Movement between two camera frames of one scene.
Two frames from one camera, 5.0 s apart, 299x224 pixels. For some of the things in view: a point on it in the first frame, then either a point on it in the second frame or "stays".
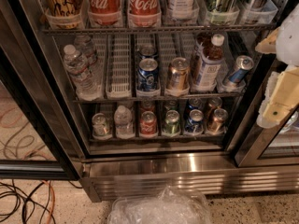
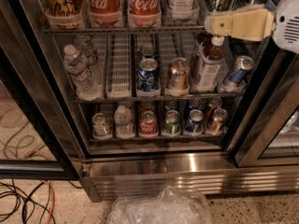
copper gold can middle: x=178 y=74 stays
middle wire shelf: x=157 y=98 stays
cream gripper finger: x=281 y=98 -> x=256 y=23
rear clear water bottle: x=87 y=47 stays
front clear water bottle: x=80 y=73 stays
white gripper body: x=290 y=42 -> x=287 y=25
